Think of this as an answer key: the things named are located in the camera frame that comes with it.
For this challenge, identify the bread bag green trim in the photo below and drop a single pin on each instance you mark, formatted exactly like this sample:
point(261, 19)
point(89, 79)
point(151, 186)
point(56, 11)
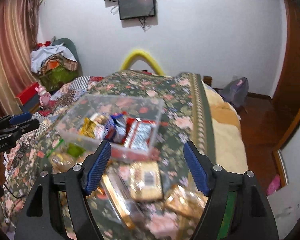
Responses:
point(65, 155)

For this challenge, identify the wall mounted black monitor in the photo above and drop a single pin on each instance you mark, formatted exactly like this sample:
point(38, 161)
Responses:
point(129, 9)

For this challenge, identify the grey backpack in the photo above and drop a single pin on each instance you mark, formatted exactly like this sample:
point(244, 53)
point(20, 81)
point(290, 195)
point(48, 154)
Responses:
point(235, 92)

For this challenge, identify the yellow foam hoop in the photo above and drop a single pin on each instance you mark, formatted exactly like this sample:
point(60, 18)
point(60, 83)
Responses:
point(141, 55)

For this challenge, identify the biscuit clear packet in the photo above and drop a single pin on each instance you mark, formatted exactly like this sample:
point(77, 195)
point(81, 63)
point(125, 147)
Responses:
point(126, 209)

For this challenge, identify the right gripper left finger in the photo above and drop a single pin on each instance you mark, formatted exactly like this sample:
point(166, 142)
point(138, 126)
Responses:
point(41, 216)

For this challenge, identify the striped pink curtain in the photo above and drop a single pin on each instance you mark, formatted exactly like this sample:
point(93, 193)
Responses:
point(18, 38)

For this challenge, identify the red noodle snack bag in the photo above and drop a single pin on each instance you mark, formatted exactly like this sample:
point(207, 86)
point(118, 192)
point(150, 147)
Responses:
point(138, 134)

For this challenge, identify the gold foil snack packet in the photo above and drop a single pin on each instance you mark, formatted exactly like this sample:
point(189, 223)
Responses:
point(93, 127)

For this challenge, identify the checkered patchwork quilt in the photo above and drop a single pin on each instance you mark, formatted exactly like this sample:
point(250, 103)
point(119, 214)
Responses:
point(52, 104)

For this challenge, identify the pink plush toy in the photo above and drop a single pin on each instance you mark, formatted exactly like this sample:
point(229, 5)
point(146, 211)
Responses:
point(44, 95)

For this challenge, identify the rice cracker clear packet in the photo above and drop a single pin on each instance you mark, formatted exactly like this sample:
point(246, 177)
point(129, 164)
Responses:
point(184, 202)

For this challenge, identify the blue cookie snack bag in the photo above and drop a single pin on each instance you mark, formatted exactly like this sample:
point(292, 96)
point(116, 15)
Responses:
point(116, 128)

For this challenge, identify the beige fleece blanket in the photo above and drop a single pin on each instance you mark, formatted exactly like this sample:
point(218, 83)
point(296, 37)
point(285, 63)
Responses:
point(230, 150)

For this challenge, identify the brown cake clear packet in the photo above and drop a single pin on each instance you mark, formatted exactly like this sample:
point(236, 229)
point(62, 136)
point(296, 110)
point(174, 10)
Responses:
point(145, 181)

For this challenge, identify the red box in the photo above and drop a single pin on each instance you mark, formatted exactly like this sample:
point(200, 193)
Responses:
point(27, 94)

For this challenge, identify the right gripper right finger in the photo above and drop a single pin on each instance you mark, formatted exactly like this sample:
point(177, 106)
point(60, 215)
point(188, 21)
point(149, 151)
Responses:
point(236, 208)

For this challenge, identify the clear plastic storage box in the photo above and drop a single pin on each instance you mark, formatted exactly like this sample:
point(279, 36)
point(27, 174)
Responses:
point(143, 108)

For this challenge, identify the pile of clothes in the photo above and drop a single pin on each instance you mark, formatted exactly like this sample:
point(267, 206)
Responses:
point(55, 64)

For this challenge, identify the floral green bed quilt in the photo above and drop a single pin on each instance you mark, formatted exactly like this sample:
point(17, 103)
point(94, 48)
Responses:
point(116, 164)

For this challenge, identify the brown wooden door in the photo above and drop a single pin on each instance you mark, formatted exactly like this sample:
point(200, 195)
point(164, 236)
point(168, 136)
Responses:
point(286, 99)

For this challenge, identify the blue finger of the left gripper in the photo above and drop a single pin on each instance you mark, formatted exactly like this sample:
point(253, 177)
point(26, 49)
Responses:
point(20, 118)

